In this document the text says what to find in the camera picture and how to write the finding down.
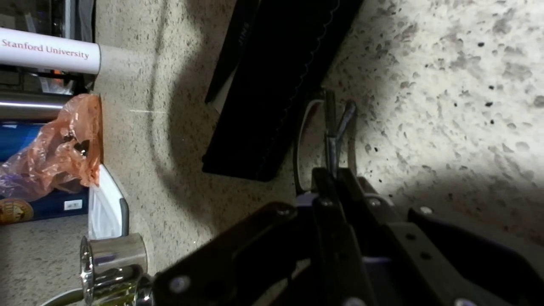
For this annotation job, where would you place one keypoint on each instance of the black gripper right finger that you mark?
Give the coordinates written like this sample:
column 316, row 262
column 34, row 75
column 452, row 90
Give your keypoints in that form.
column 396, row 255

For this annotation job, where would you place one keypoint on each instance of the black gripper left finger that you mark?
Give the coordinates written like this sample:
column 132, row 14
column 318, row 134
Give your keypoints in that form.
column 324, row 226

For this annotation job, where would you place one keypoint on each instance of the black framed eyeglasses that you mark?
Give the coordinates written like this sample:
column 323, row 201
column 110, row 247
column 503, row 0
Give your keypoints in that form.
column 333, row 136

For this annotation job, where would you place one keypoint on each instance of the navy blue eyeglasses case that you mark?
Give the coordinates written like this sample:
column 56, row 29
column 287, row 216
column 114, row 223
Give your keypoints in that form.
column 272, row 85

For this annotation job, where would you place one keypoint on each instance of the white plastic tray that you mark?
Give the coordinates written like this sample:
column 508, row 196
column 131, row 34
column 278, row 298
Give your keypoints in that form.
column 103, row 209

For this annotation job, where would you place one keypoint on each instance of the glass oil cruet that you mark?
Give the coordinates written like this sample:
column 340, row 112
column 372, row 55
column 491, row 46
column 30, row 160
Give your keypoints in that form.
column 107, row 298

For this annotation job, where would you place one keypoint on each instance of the orange plastic bag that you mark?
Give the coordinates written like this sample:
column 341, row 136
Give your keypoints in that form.
column 61, row 146

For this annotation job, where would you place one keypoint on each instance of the black toaster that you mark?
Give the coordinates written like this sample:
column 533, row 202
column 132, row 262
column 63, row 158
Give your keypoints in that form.
column 34, row 107

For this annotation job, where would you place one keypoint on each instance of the white Stanford University tube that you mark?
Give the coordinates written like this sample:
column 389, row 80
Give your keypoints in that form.
column 44, row 51

